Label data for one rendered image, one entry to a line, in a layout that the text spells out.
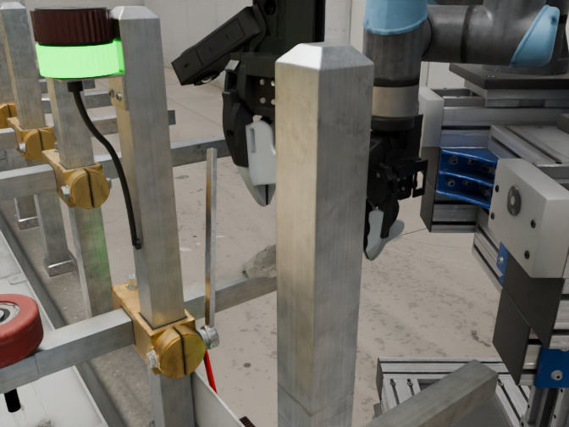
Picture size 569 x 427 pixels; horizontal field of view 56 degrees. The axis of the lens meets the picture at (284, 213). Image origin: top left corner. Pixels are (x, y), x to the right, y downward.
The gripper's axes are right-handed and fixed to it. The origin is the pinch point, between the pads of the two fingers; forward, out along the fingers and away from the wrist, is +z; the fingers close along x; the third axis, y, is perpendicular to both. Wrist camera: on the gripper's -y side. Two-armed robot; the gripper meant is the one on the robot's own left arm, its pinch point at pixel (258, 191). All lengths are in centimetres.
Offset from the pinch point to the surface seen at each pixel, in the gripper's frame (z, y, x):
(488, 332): 99, 0, 139
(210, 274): 8.6, -3.2, -4.5
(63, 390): 37, -33, -6
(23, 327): 8.9, -11.0, -20.6
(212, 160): -2.2, -6.0, 0.0
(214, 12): 11, -427, 481
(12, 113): 4, -72, 16
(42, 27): -16.4, -7.3, -16.2
